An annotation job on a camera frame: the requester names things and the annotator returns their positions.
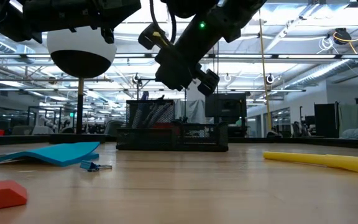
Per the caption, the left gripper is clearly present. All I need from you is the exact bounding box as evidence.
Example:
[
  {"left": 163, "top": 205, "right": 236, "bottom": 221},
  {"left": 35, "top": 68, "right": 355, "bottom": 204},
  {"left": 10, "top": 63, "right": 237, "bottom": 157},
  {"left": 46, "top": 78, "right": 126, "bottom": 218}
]
[{"left": 22, "top": 0, "right": 142, "bottom": 45}]

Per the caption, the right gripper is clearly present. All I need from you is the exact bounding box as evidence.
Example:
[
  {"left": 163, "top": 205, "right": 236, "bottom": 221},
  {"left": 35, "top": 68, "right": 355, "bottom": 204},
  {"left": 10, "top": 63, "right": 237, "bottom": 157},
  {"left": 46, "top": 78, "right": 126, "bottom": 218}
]
[{"left": 137, "top": 12, "right": 230, "bottom": 97}]

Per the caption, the black mesh desk organizer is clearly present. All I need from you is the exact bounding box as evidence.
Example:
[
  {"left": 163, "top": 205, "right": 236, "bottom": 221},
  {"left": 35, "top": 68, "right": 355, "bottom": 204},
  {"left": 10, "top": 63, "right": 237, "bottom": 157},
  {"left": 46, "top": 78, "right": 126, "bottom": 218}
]
[{"left": 116, "top": 99, "right": 229, "bottom": 152}]

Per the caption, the blue binder clip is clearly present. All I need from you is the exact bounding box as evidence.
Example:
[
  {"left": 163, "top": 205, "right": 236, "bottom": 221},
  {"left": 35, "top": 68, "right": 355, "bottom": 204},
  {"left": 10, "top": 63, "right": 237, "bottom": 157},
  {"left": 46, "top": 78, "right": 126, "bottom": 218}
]
[{"left": 79, "top": 161, "right": 113, "bottom": 173}]

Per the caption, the blue sticky note pad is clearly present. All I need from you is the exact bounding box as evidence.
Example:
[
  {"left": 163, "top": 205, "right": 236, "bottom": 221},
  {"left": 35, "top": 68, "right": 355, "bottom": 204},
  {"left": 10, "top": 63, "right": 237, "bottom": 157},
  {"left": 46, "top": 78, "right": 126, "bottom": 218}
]
[{"left": 0, "top": 141, "right": 101, "bottom": 167}]

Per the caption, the yellow highlighter pen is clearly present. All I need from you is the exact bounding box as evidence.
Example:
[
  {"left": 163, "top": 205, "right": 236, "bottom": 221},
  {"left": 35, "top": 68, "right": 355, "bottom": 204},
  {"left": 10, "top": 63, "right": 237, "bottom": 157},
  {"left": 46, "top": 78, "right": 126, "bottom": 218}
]
[{"left": 262, "top": 151, "right": 358, "bottom": 176}]

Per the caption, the grey blue office chair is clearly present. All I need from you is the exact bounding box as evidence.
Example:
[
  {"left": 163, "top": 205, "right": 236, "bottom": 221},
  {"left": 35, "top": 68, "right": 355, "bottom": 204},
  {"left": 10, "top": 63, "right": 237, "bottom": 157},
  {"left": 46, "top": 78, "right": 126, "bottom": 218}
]
[{"left": 104, "top": 119, "right": 119, "bottom": 136}]

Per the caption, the yellow tape tag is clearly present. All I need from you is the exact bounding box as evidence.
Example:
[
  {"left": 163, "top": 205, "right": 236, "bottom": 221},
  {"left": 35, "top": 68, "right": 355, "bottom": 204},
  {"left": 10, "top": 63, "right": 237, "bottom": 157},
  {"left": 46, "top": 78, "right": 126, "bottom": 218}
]
[{"left": 152, "top": 30, "right": 169, "bottom": 47}]

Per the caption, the white globe table lamp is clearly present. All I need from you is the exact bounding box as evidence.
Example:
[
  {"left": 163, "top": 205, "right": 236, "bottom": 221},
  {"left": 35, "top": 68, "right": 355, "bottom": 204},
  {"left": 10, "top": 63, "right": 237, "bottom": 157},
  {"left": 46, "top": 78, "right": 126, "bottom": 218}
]
[{"left": 46, "top": 26, "right": 117, "bottom": 145}]

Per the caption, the black monitor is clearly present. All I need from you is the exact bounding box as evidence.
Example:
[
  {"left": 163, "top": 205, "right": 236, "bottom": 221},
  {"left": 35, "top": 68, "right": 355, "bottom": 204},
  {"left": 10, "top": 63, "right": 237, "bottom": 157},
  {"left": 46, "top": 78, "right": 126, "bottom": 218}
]
[{"left": 204, "top": 93, "right": 247, "bottom": 125}]

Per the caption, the black cabinet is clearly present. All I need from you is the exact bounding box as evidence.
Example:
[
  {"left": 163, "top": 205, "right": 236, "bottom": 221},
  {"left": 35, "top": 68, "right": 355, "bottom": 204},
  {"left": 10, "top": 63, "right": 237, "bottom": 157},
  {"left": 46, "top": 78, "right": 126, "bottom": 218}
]
[{"left": 314, "top": 103, "right": 341, "bottom": 139}]

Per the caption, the yellow cable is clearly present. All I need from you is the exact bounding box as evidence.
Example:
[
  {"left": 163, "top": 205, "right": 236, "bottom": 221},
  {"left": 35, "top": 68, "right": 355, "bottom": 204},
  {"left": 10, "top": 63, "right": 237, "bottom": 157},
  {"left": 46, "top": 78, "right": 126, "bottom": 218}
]
[{"left": 258, "top": 9, "right": 273, "bottom": 133}]

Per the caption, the black metal table frame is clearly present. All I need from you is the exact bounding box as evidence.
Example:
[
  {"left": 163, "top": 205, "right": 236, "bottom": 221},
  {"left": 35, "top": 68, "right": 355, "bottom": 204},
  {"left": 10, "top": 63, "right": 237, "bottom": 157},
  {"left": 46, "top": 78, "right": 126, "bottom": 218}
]
[{"left": 0, "top": 134, "right": 358, "bottom": 151}]

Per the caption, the black ceiling cable reel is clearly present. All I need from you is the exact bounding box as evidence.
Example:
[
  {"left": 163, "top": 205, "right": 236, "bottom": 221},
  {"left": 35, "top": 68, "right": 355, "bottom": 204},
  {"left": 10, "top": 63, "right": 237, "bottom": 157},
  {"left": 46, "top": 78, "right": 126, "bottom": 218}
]
[{"left": 333, "top": 27, "right": 353, "bottom": 46}]

